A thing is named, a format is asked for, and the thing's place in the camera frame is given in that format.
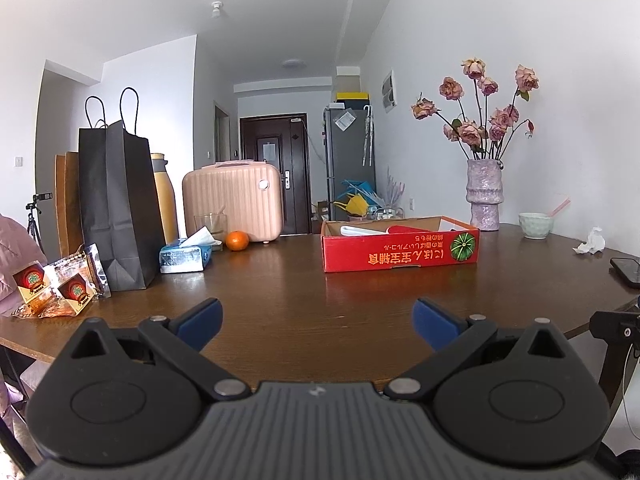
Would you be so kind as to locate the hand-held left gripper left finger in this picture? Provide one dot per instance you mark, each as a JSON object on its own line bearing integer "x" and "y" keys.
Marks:
{"x": 200, "y": 322}

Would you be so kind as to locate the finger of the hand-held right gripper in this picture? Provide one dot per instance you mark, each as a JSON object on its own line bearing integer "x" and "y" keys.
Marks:
{"x": 612, "y": 327}

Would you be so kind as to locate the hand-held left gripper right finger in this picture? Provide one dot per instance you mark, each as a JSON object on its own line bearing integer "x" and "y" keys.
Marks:
{"x": 435, "y": 327}

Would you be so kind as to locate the red cardboard box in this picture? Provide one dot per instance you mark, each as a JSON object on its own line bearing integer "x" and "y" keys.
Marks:
{"x": 400, "y": 255}

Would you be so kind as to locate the black smartphone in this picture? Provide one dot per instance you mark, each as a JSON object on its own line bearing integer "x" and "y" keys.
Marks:
{"x": 627, "y": 271}

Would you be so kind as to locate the blue tissue pack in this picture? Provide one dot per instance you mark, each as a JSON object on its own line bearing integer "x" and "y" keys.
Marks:
{"x": 182, "y": 259}

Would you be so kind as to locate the crumpled white tissue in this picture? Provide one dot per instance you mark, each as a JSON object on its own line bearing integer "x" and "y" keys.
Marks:
{"x": 591, "y": 244}

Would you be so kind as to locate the orange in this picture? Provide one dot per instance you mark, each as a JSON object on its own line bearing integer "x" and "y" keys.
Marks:
{"x": 237, "y": 241}

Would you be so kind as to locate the clear drinking glass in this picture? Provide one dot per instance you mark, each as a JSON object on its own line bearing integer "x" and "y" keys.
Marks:
{"x": 217, "y": 222}

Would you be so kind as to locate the silver foil packet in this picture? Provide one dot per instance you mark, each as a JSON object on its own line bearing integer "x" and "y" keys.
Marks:
{"x": 97, "y": 270}

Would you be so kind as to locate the metal rack with bottles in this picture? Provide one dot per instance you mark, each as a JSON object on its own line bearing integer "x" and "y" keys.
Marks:
{"x": 387, "y": 213}

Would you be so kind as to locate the pink ribbed suitcase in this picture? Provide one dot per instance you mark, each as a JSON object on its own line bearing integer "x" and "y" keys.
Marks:
{"x": 232, "y": 200}

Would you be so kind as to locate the yellow thermos bottle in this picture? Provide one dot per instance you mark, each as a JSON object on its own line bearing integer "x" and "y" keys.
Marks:
{"x": 166, "y": 200}

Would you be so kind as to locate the pale green bowl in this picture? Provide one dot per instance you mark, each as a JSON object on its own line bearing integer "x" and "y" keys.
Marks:
{"x": 535, "y": 226}

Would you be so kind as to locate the pink spoon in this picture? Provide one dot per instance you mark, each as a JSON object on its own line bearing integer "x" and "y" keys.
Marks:
{"x": 560, "y": 207}

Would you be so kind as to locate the pink textured vase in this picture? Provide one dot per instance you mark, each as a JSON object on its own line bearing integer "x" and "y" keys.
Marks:
{"x": 485, "y": 200}

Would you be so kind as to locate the black paper bag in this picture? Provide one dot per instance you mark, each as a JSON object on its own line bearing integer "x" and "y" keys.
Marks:
{"x": 120, "y": 210}

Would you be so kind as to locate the pale dried pampas grass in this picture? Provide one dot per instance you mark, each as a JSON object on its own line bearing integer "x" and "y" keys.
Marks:
{"x": 393, "y": 187}

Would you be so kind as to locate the yellow watering can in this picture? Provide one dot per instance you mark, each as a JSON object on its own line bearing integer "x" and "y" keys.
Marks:
{"x": 352, "y": 206}

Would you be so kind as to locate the small cardboard box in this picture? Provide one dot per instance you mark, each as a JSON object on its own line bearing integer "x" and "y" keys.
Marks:
{"x": 320, "y": 215}

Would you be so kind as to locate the brown paper bag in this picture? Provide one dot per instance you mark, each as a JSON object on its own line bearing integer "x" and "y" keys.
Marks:
{"x": 69, "y": 205}

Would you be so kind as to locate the dark brown entrance door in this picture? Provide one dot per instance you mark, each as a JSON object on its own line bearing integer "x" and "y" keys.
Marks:
{"x": 295, "y": 170}

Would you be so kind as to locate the white door notice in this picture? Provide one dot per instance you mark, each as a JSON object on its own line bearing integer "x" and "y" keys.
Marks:
{"x": 269, "y": 154}

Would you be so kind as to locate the grey refrigerator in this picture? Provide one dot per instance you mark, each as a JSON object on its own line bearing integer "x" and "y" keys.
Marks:
{"x": 347, "y": 160}

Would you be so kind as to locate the dried pink roses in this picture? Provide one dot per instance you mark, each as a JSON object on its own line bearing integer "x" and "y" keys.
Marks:
{"x": 470, "y": 132}

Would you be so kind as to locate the white hanging umbrella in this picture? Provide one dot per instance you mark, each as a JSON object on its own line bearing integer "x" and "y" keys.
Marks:
{"x": 368, "y": 135}

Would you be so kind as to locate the paper sheet on refrigerator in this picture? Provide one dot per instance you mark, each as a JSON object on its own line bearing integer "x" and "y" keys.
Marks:
{"x": 344, "y": 121}

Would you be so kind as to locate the yellow box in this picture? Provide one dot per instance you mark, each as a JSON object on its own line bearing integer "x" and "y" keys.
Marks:
{"x": 352, "y": 96}

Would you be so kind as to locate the round ceiling light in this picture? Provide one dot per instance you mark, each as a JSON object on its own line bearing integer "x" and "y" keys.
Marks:
{"x": 293, "y": 63}

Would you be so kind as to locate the ceiling lamp socket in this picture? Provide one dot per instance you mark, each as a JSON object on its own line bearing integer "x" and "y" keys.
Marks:
{"x": 216, "y": 9}

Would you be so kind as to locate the small camera on tripod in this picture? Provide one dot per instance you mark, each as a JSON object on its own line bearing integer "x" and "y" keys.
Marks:
{"x": 39, "y": 197}

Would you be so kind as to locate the white wall panel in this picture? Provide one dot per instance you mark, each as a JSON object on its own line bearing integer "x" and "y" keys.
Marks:
{"x": 389, "y": 91}

